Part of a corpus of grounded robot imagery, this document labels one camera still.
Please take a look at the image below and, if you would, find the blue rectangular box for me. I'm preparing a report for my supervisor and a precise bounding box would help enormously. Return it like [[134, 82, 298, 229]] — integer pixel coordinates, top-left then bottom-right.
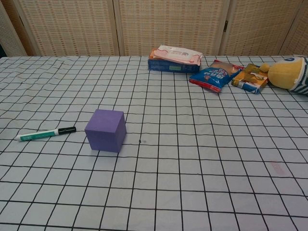
[[147, 47, 201, 74]]

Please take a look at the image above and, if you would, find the pink wet wipes pack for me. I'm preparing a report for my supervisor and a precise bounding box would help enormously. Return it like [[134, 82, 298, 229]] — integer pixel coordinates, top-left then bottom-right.
[[153, 44, 203, 65]]

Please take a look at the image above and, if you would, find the blue red snack bag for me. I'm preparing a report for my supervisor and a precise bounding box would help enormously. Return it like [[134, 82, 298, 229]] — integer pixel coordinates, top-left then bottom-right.
[[189, 59, 245, 93]]

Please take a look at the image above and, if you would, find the purple foam cube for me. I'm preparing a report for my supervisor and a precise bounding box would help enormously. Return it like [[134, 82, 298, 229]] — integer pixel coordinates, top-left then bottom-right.
[[84, 109, 127, 154]]

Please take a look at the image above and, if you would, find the yellow plush toy striped shirt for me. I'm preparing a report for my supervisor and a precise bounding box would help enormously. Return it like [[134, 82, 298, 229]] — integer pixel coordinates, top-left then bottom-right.
[[258, 55, 308, 97]]

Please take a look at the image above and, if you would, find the yellow blue small carton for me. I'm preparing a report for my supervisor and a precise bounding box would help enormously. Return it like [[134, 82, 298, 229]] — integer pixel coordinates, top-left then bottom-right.
[[231, 63, 269, 94]]

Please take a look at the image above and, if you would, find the green whiteboard marker black cap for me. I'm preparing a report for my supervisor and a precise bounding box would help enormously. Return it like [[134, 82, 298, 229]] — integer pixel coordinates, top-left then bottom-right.
[[16, 126, 77, 142]]

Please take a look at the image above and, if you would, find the woven rattan folding screen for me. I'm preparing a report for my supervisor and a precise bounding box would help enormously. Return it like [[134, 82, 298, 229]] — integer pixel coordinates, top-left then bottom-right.
[[0, 0, 308, 57]]

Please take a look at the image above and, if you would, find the white black grid tablecloth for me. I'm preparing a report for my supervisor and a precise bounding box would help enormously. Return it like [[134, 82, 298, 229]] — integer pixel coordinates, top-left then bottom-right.
[[0, 54, 308, 231]]

